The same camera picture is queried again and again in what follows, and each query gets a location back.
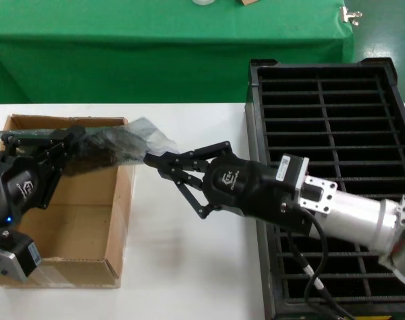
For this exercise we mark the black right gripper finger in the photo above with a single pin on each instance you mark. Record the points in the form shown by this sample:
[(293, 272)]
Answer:
[(186, 180), (189, 158)]

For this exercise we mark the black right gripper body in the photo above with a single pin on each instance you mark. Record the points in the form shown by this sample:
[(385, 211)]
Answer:
[(249, 190)]

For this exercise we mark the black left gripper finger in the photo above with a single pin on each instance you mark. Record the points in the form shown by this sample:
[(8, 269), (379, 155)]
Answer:
[(56, 166), (29, 140)]

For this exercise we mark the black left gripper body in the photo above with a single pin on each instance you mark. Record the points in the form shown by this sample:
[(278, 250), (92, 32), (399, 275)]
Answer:
[(19, 186)]

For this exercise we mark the graphics card with silver bracket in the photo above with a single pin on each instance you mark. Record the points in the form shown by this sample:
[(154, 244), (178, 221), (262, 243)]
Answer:
[(102, 150)]

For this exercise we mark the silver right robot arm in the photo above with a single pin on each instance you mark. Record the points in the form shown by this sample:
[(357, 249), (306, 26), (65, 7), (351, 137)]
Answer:
[(355, 216)]

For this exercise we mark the brown open cardboard box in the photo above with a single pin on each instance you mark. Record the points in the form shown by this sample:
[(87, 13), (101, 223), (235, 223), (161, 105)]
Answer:
[(72, 220)]

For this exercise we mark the black slotted plastic container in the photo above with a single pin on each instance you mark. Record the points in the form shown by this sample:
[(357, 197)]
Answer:
[(322, 110)]

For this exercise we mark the green cloth covered table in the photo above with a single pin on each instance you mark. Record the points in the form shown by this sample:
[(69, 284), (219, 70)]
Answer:
[(156, 50)]

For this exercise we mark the white tape roll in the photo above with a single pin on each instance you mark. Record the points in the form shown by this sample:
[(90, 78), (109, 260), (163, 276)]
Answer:
[(202, 2)]

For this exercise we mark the flat open cardboard carton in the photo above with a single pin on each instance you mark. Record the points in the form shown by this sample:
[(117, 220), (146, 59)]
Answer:
[(249, 2)]

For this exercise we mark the silver binder clip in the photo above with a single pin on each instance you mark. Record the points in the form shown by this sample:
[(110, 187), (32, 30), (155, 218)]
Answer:
[(347, 15)]

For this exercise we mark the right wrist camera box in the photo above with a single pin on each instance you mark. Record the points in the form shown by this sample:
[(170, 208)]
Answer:
[(294, 170)]

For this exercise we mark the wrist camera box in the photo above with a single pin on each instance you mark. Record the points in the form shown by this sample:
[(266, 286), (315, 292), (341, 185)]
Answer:
[(294, 170), (19, 253)]

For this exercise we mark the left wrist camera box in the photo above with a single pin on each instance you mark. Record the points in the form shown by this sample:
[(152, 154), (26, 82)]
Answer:
[(19, 253)]

